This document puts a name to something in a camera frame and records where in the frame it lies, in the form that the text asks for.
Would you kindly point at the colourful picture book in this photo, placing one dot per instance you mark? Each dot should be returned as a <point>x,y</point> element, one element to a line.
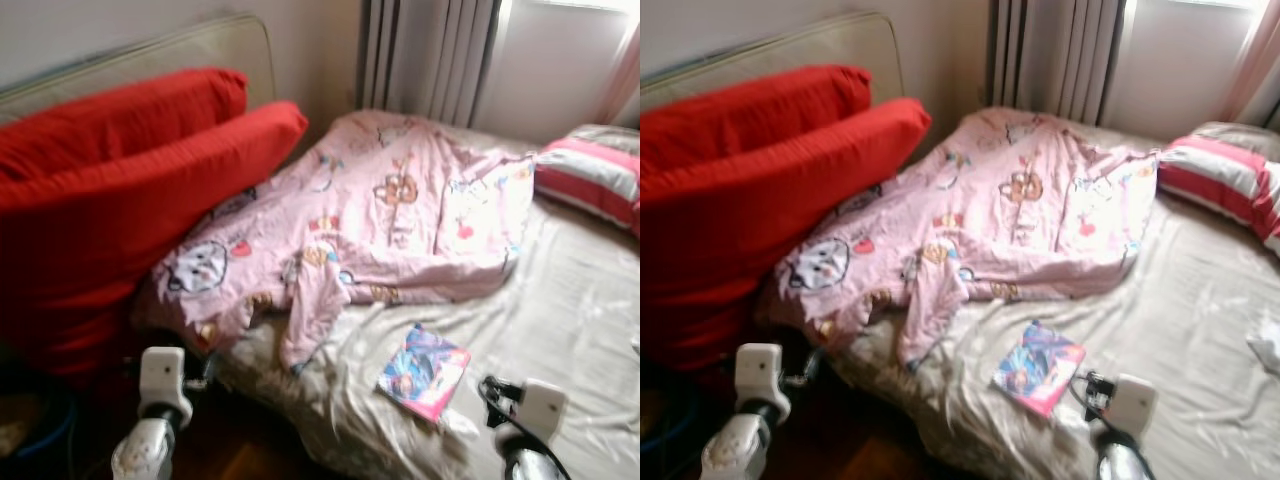
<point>425,372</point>
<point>1038,368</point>

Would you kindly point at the beige leaf pattern bed sheet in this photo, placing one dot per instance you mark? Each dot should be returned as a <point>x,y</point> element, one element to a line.
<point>1180,330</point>
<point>560,330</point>

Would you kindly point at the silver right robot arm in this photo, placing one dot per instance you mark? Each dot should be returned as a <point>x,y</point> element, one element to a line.
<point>525,465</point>
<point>1120,462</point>

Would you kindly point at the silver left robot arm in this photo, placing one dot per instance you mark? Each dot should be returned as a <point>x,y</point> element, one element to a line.
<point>145,450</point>
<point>735,450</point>

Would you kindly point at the red pillow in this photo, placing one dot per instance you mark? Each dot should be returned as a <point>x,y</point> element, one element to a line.
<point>750,110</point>
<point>120,115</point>
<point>760,240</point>
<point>120,240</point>

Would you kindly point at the black round waste bin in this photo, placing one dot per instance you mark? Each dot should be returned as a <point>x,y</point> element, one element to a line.
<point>660,440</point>
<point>55,425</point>

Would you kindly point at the pink cartoon print blanket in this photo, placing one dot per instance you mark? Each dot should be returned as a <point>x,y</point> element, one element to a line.
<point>380,200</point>
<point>1000,200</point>

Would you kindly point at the striped bolster pillow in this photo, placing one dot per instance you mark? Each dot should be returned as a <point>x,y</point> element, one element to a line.
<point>1215,175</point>
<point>590,175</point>

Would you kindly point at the beige pillow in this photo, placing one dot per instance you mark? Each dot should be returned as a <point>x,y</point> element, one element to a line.
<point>1245,138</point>
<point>605,136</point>

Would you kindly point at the bright window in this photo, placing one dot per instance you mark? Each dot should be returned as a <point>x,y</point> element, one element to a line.
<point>560,70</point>
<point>1170,70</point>

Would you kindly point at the pink sheer curtain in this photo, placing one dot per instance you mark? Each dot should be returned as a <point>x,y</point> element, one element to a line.
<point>625,80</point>
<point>1255,70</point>

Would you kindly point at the grey pleated curtain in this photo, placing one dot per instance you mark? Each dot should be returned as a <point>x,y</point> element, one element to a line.
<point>1050,50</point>
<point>420,50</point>

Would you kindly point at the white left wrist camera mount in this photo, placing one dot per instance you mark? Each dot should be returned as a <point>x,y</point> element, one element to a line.
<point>162,375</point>
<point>758,372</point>

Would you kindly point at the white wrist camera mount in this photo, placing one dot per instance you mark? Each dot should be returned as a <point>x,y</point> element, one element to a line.
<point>543,408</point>
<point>1133,402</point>
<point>162,375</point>
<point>758,372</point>

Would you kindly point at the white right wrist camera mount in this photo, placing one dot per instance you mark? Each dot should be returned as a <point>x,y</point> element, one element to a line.
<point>1133,402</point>
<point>543,408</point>

